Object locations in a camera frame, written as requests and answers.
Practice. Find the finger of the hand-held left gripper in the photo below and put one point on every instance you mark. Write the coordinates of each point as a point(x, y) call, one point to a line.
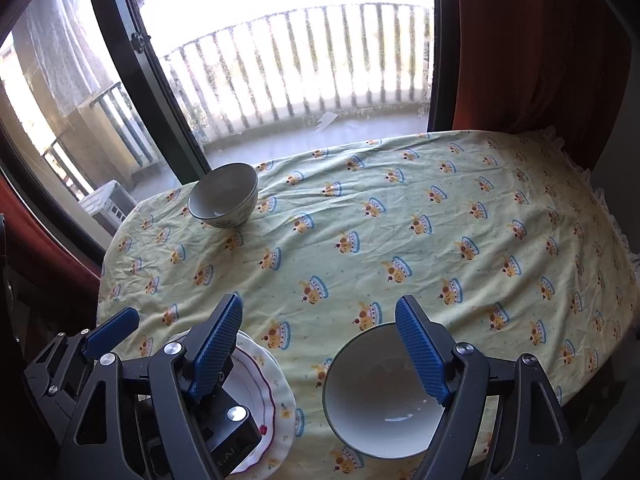
point(112, 330)

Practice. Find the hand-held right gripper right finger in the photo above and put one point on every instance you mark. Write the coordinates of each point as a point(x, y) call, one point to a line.
point(425, 355)

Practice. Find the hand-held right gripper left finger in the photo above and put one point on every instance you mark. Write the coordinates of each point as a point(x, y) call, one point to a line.
point(215, 350)

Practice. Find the small red patterned dish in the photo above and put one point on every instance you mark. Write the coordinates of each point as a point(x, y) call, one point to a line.
point(255, 390)

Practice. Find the cream printed bowl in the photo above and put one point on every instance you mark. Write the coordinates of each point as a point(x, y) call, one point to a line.
point(375, 390)
point(222, 195)

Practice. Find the scalloped lattice floral plate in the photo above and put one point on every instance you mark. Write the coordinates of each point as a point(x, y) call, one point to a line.
point(293, 425)

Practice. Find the beaded rim floral plate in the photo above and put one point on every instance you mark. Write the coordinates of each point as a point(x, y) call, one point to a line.
point(280, 392)

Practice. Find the red curtain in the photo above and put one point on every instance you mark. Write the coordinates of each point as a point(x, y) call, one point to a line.
point(45, 240)

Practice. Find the white outdoor unit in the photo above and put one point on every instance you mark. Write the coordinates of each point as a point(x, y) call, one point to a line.
point(110, 205)

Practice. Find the yellow printed tablecloth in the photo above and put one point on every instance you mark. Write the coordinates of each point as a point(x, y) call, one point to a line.
point(400, 230)

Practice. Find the black window mullion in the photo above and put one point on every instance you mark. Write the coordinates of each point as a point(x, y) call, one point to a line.
point(145, 70)

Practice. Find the white balcony railing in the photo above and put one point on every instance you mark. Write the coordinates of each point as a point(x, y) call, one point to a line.
point(300, 65)

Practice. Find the orange curtain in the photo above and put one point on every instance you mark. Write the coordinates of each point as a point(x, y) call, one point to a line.
point(530, 45)

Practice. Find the black window frame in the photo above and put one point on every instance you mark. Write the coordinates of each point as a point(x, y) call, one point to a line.
point(440, 45)

